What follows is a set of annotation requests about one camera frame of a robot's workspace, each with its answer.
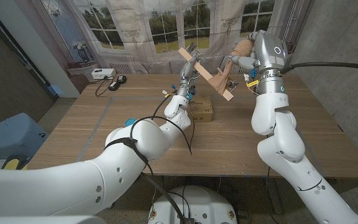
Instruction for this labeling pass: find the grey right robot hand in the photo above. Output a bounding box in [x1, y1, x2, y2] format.
[227, 30, 288, 73]

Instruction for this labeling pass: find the brown cardboard box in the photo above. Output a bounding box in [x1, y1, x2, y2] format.
[190, 95, 214, 123]

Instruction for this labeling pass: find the blue plastic bin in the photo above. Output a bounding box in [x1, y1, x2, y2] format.
[0, 112, 50, 162]

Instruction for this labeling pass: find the wooden stand with metal rod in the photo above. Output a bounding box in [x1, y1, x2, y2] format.
[178, 42, 239, 102]

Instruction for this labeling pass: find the white power strip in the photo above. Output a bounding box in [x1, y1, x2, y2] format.
[91, 68, 117, 80]

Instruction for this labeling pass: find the yellow black foot pedal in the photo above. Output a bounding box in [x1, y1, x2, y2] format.
[0, 155, 30, 170]

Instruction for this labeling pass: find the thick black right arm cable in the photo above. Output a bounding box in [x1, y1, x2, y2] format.
[280, 62, 358, 174]

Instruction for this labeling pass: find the beige arm wrap bandage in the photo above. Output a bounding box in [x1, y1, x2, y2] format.
[208, 39, 255, 96]

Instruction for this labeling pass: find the printed window backdrop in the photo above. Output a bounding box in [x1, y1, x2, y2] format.
[14, 0, 315, 94]

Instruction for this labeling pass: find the thin black torso cable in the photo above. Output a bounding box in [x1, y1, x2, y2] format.
[152, 185, 191, 220]

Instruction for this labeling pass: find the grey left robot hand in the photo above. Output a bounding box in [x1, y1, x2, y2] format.
[176, 52, 202, 98]

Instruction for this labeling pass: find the black cable on table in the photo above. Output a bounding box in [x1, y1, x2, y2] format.
[94, 77, 111, 98]

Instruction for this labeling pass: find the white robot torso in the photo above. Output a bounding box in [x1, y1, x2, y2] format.
[147, 185, 238, 224]

